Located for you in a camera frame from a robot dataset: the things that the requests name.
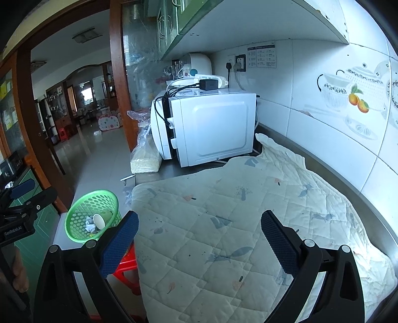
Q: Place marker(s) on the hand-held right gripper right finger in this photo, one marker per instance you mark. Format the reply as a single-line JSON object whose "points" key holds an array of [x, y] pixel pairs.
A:
{"points": [[279, 245]]}

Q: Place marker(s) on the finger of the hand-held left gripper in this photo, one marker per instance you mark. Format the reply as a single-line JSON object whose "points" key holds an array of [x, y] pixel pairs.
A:
{"points": [[37, 202], [23, 188]]}

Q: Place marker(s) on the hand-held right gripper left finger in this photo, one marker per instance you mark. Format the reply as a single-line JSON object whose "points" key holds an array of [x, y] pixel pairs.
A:
{"points": [[119, 245]]}

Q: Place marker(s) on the green plastic mesh basket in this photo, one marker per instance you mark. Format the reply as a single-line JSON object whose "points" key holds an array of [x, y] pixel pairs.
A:
{"points": [[76, 231]]}

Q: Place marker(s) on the person's left hand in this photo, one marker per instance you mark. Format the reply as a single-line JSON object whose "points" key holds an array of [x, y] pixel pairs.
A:
{"points": [[20, 273]]}

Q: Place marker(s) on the black box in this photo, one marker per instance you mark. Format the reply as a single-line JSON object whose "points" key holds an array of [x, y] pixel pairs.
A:
{"points": [[11, 166]]}

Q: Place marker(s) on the white paper cup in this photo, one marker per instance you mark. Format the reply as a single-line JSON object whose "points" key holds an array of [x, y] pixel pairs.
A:
{"points": [[99, 221]]}

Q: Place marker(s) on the green base cabinet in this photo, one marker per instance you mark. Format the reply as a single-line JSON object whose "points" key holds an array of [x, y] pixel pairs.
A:
{"points": [[37, 254]]}

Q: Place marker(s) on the dark wooden table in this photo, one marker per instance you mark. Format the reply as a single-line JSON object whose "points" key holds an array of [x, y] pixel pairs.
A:
{"points": [[56, 155]]}

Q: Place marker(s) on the white quilted printed cloth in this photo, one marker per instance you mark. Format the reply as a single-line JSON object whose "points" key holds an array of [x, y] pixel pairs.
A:
{"points": [[217, 248]]}

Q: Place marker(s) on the glass door cabinet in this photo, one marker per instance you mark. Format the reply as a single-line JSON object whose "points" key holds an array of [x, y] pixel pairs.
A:
{"points": [[12, 124]]}

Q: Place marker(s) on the small red plastic stool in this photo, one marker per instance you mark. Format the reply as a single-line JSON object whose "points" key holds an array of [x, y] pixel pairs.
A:
{"points": [[63, 134]]}

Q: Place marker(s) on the thin metal rod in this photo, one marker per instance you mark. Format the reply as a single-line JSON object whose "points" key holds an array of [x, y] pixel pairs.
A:
{"points": [[128, 177]]}

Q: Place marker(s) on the clear bag of rice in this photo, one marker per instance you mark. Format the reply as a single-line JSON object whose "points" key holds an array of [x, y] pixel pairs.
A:
{"points": [[144, 161]]}

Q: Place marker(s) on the dark wooden display cabinet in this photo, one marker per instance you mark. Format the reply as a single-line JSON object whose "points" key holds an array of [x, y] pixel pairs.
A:
{"points": [[59, 102]]}

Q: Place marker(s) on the polka dot play tent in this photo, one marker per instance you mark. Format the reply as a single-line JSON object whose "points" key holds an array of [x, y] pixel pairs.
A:
{"points": [[108, 121]]}

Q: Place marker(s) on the white microwave oven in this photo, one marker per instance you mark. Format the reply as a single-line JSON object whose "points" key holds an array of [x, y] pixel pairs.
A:
{"points": [[211, 130]]}

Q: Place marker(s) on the ceiling light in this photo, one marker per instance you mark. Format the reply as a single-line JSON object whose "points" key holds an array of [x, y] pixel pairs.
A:
{"points": [[87, 35]]}

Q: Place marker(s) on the white power strip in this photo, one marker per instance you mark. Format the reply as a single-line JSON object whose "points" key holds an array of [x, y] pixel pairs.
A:
{"points": [[222, 81]]}

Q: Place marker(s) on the black charger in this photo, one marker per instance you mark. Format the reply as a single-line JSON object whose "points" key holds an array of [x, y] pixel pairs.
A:
{"points": [[208, 84]]}

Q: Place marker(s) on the clear glass cup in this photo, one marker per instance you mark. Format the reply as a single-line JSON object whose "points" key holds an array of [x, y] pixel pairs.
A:
{"points": [[176, 70]]}

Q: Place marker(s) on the floral white mug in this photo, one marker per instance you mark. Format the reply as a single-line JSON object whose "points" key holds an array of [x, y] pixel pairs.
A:
{"points": [[186, 72]]}

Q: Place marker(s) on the white water purifier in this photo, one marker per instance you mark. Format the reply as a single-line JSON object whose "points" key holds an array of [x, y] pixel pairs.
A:
{"points": [[199, 63]]}

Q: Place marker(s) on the wooden door frame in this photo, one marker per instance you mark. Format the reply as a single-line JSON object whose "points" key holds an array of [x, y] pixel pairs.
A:
{"points": [[116, 93]]}

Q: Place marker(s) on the wall socket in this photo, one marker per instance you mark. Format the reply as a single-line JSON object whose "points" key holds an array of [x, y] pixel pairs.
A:
{"points": [[241, 60]]}

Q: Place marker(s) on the wall notice sheet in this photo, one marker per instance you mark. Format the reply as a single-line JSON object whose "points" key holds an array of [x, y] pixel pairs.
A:
{"points": [[262, 56]]}

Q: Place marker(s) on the green wall cabinet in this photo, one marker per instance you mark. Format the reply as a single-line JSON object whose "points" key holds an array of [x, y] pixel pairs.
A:
{"points": [[174, 18]]}

